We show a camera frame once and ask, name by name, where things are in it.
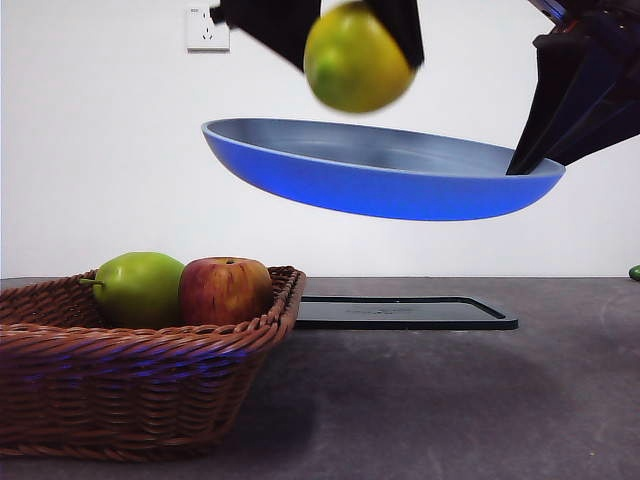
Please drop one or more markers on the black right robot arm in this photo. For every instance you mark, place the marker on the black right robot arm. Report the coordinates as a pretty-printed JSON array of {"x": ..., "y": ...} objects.
[{"x": 615, "y": 10}]

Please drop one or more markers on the black tray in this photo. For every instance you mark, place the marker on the black tray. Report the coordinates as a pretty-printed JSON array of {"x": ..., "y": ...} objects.
[{"x": 400, "y": 317}]

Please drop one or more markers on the small green vegetable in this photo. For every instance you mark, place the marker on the small green vegetable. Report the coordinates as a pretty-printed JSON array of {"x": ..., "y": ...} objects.
[{"x": 635, "y": 273}]

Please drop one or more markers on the brown wicker basket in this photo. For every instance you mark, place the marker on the brown wicker basket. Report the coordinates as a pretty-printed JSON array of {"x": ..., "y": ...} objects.
[{"x": 130, "y": 390}]

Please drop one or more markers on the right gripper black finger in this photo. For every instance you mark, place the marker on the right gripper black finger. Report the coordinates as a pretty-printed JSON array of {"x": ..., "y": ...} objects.
[
  {"x": 610, "y": 100},
  {"x": 555, "y": 90}
]

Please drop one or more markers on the green apple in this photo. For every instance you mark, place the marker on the green apple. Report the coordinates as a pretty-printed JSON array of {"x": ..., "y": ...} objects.
[{"x": 140, "y": 290}]

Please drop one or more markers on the red apple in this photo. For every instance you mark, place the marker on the red apple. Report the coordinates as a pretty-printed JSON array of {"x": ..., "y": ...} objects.
[{"x": 225, "y": 292}]

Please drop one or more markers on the yellow lemon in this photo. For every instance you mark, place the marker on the yellow lemon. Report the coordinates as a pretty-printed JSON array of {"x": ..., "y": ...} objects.
[{"x": 357, "y": 65}]

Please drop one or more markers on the white wall socket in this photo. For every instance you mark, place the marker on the white wall socket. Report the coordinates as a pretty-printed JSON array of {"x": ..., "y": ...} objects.
[{"x": 200, "y": 37}]

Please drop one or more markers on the blue plate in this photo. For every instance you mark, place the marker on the blue plate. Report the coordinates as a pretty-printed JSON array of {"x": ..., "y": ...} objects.
[{"x": 380, "y": 185}]

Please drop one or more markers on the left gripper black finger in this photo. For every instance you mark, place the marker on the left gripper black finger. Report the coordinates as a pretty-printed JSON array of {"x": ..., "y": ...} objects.
[
  {"x": 402, "y": 30},
  {"x": 275, "y": 25}
]

